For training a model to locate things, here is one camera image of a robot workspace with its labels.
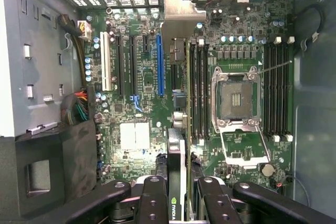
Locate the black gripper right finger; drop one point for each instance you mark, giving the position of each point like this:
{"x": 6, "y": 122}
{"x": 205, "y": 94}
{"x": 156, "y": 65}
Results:
{"x": 215, "y": 205}

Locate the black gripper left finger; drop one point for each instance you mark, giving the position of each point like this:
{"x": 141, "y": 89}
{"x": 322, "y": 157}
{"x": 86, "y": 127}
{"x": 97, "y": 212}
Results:
{"x": 153, "y": 203}

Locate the coin cell battery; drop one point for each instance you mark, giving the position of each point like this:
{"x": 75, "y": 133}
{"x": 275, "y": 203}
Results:
{"x": 267, "y": 169}

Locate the metal socket cover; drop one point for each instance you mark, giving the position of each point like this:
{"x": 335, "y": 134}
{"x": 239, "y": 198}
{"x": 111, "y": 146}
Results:
{"x": 245, "y": 145}

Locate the silver chipset heatsink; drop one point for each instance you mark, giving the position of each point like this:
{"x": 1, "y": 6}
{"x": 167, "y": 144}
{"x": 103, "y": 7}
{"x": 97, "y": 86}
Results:
{"x": 135, "y": 134}

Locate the CPU socket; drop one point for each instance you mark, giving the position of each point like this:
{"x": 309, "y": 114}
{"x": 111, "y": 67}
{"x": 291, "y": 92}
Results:
{"x": 236, "y": 99}

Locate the black air shroud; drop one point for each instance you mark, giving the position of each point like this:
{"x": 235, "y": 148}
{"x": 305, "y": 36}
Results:
{"x": 39, "y": 182}

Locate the black RAM slot bank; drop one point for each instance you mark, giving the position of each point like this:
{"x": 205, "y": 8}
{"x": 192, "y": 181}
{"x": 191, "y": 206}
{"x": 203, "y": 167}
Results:
{"x": 200, "y": 90}
{"x": 278, "y": 90}

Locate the open black PC case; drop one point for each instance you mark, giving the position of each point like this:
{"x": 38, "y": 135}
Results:
{"x": 315, "y": 129}

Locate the blue expansion slot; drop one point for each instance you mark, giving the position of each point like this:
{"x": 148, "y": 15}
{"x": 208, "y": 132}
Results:
{"x": 160, "y": 66}

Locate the white expansion slot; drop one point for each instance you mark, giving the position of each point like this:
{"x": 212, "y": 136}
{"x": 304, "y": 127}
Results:
{"x": 105, "y": 61}

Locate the socket locking lever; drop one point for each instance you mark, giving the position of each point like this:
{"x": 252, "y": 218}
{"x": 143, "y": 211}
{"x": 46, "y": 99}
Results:
{"x": 275, "y": 66}

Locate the green motherboard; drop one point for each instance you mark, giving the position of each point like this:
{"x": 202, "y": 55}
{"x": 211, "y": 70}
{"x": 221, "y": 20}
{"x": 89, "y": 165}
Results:
{"x": 236, "y": 24}

